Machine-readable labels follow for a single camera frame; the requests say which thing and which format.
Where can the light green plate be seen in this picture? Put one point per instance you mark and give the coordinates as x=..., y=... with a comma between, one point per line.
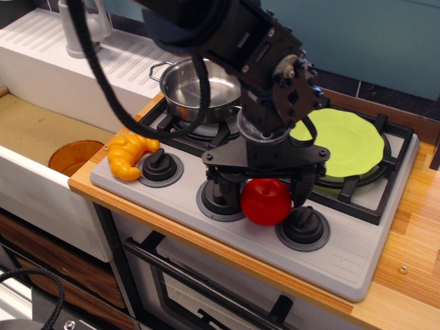
x=354, y=144

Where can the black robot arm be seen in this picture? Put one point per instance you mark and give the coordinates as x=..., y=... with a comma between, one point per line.
x=277, y=91

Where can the red plastic apple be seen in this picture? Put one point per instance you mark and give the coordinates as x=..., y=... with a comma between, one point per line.
x=266, y=202

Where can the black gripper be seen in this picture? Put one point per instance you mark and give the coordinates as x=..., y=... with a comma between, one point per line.
x=231, y=164

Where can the black middle stove knob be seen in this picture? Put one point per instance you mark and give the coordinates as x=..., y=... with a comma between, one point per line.
x=213, y=205

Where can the grey toy faucet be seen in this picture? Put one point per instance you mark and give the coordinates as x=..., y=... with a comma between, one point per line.
x=98, y=24

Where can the black stove knob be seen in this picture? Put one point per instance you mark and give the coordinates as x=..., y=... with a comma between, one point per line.
x=304, y=230
x=160, y=169
x=213, y=205

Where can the black right stove knob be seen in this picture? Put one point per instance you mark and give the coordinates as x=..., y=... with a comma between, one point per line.
x=304, y=230

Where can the toy oven door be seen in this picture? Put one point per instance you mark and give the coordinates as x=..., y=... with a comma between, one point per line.
x=194, y=311

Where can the orange sink drain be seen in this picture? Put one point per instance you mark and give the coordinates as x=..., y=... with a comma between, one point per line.
x=70, y=157

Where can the grey toy stove top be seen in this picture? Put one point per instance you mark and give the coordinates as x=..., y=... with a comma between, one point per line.
x=344, y=266

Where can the yellow plastic croissant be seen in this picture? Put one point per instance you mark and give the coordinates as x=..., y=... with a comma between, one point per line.
x=124, y=152

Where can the black burner grate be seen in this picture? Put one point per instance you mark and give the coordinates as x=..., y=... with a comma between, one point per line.
x=366, y=196
x=205, y=137

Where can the white toy sink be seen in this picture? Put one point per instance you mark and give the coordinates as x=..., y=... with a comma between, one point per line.
x=36, y=68

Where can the stainless steel pot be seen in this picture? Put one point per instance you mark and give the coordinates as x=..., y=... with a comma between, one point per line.
x=180, y=86

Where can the wooden drawer fronts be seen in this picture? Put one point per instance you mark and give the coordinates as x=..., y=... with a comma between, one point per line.
x=91, y=288

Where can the black right burner grate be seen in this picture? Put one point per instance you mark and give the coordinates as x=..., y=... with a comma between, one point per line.
x=366, y=196

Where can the black left stove knob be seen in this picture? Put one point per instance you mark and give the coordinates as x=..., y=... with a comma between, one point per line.
x=160, y=169

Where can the black oven door handle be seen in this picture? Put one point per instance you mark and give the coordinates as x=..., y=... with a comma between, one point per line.
x=274, y=320

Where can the black left burner grate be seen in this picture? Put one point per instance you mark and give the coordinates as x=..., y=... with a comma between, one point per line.
x=205, y=137

